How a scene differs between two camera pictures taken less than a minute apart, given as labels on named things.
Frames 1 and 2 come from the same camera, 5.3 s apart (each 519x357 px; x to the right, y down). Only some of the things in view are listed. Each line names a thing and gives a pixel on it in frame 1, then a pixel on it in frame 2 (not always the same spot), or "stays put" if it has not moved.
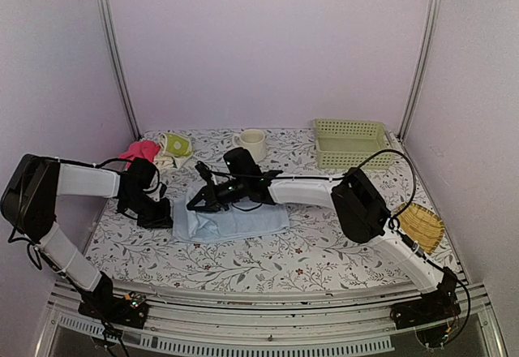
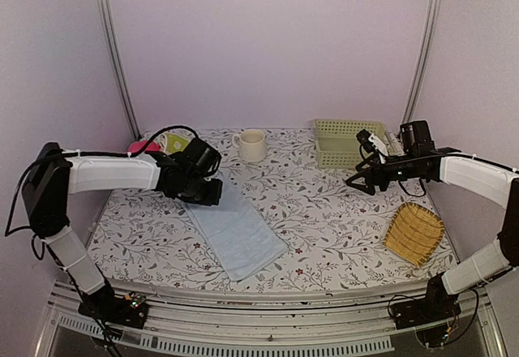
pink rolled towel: x=142 y=149 stays put
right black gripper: x=212 y=201 -> x=375 y=169
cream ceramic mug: x=253 y=140 stays put
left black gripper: x=162 y=221 -> x=214 y=199
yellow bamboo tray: x=421 y=225 stays put
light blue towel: x=243 y=218 -> x=241 y=239
